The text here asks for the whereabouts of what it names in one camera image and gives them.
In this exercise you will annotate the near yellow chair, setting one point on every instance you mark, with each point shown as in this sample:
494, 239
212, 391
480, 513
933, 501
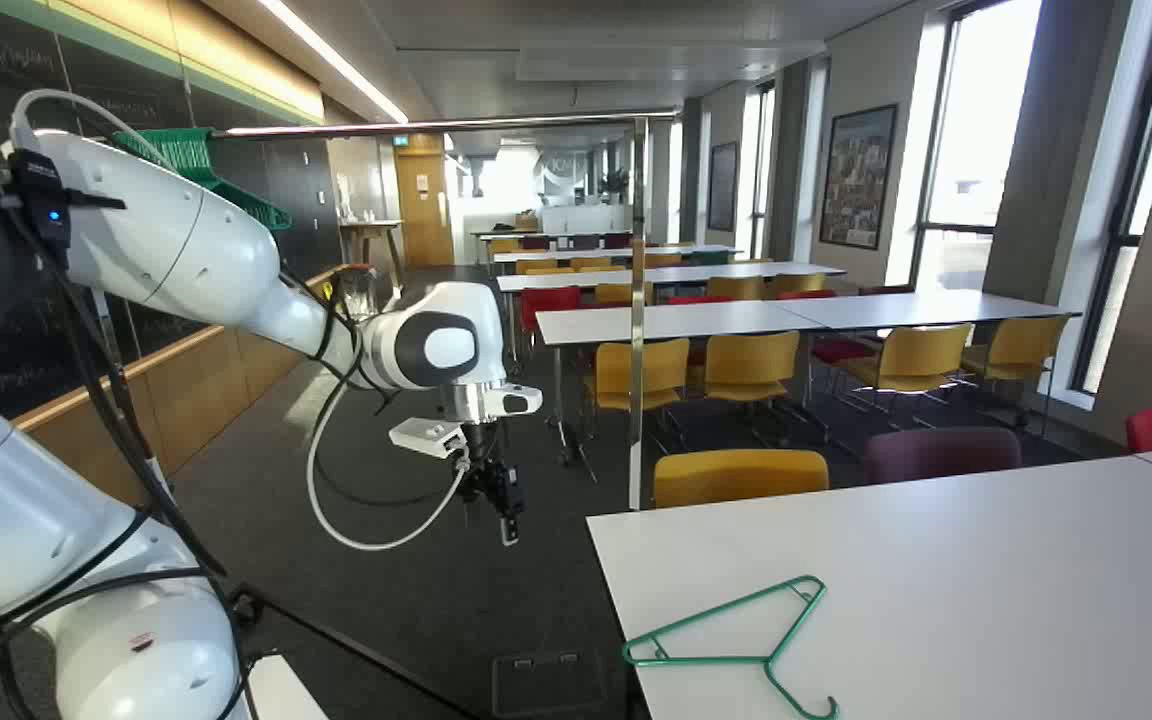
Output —
736, 472

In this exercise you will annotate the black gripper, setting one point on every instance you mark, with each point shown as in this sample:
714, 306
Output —
494, 481

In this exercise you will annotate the long white table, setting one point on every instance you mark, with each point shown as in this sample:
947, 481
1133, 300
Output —
752, 318

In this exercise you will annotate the wooden door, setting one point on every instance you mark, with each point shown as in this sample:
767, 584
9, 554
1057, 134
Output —
420, 201

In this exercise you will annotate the purple chair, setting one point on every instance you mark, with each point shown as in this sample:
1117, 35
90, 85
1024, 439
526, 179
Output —
921, 453

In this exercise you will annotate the bundle of green hangers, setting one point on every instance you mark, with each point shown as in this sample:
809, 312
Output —
191, 152

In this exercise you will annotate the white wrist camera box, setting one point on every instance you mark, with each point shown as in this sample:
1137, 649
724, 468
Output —
430, 439

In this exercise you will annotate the yellow chair under table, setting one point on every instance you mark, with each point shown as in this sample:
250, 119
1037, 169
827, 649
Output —
1019, 349
649, 375
748, 371
915, 362

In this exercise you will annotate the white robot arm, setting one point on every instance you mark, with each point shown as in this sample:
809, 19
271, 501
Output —
127, 593

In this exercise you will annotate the framed wall picture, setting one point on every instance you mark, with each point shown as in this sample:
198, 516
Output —
857, 179

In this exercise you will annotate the green coat hanger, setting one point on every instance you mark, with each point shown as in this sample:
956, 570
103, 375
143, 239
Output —
748, 629

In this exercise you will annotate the silver clothes rail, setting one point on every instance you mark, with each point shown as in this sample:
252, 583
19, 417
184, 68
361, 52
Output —
636, 122

